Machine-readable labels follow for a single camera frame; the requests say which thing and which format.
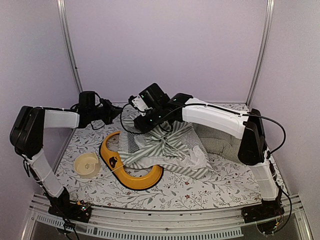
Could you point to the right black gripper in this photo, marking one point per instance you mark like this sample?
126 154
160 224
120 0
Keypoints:
141 126

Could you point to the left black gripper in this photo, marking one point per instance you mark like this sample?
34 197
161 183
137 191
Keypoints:
113 111

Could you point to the green striped pet tent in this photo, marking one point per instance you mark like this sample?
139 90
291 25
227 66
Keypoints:
175 147

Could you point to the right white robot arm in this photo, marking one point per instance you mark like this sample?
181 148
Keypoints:
243 125

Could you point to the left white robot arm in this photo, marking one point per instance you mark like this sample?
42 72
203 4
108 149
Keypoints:
27 133

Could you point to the cream pet bowl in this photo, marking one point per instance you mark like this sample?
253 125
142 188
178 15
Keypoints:
87 165

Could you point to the yellow double bowl holder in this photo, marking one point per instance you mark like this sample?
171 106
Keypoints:
151 175

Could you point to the green checked cushion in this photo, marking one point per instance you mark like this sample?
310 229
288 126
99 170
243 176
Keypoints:
218 142

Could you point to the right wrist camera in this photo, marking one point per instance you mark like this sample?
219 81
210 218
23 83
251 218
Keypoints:
138 104

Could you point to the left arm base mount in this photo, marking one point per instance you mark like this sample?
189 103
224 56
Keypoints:
63 207

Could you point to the left aluminium frame post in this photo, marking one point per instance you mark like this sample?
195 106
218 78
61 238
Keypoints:
62 13

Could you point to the aluminium frame post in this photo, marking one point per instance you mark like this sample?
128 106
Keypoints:
62 13
270 5

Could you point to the front aluminium rail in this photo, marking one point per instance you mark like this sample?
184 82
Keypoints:
209 224

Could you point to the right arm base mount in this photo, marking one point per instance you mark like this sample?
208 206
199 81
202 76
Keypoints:
266 215

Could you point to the right aluminium frame post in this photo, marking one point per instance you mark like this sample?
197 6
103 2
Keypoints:
270 5

